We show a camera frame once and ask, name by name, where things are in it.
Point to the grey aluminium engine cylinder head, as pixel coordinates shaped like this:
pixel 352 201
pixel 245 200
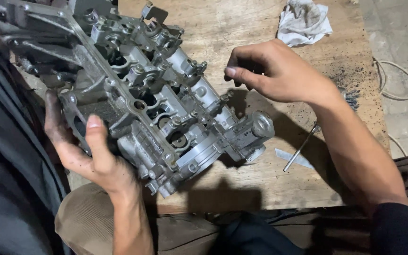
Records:
pixel 147 95

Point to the thin metal rod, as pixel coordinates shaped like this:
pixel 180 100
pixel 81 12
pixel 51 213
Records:
pixel 300 148

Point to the dark grey shirt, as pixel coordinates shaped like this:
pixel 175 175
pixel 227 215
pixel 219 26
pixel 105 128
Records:
pixel 5 177

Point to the dark blue cloth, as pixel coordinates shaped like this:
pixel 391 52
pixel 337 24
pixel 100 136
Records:
pixel 257 237

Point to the dirty white rag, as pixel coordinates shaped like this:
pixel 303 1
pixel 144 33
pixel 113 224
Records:
pixel 303 23

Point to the dark navy sleeve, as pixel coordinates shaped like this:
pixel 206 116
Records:
pixel 402 230

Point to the person's left hand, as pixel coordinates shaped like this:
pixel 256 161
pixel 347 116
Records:
pixel 80 159

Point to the white paper scrap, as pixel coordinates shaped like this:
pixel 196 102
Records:
pixel 289 155

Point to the person's right hand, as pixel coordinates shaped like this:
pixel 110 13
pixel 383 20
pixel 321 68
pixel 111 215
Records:
pixel 285 78

